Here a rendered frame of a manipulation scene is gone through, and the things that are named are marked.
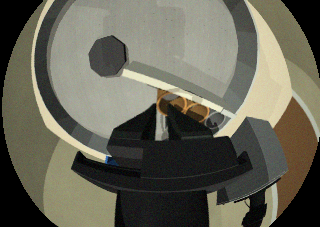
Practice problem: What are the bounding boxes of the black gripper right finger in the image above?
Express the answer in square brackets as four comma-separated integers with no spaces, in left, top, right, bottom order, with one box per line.
[167,103,213,140]

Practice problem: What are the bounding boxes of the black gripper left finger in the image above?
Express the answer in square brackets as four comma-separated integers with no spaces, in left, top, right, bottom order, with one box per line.
[110,103,157,140]

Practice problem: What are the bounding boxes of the blue open-top crate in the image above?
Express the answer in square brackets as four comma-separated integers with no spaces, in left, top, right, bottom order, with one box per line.
[105,156,119,166]

